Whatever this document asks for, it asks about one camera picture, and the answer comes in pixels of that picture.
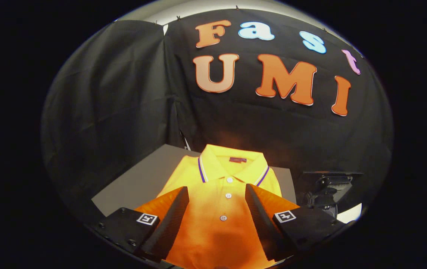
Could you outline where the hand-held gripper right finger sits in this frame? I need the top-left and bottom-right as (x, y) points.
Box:
(245, 183), (356, 262)

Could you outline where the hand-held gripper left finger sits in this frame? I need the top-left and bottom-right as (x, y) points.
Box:
(93, 186), (190, 262)

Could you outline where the orange polo shirt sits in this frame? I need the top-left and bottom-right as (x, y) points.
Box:
(156, 144), (283, 269)

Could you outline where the grey box platform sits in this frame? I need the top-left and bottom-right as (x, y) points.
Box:
(91, 144), (298, 218)

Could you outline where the white table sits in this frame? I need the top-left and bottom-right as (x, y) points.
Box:
(336, 203), (363, 224)

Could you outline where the black backdrop cloth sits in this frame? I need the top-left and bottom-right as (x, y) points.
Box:
(41, 8), (394, 225)

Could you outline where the thin white striped cable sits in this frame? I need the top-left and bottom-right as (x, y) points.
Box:
(179, 129), (191, 151)

